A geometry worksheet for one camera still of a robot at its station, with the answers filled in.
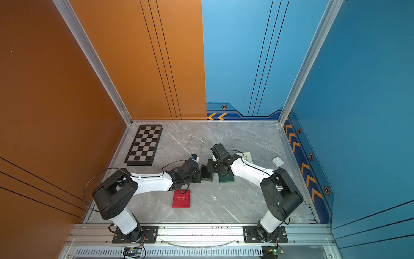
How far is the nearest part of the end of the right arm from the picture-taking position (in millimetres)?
648

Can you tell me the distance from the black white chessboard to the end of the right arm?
0.42m

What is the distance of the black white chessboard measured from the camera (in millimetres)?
984
